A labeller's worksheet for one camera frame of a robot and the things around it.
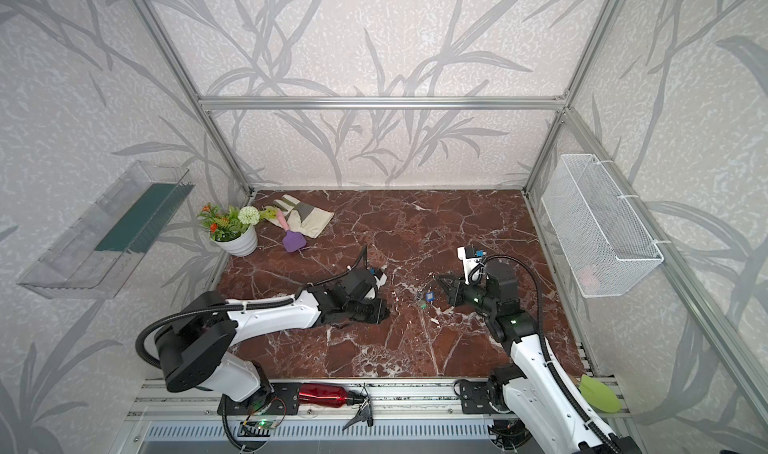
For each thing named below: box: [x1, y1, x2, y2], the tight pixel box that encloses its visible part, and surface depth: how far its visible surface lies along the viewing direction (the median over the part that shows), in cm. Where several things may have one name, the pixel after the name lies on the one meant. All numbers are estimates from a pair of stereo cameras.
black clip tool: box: [342, 382, 374, 431], surface depth 72 cm
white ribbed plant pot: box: [213, 224, 258, 257], surface depth 98 cm
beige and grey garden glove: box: [267, 194, 335, 239], surface depth 114 cm
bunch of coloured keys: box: [417, 288, 435, 310], surface depth 82 cm
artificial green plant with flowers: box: [198, 202, 278, 241], surface depth 95 cm
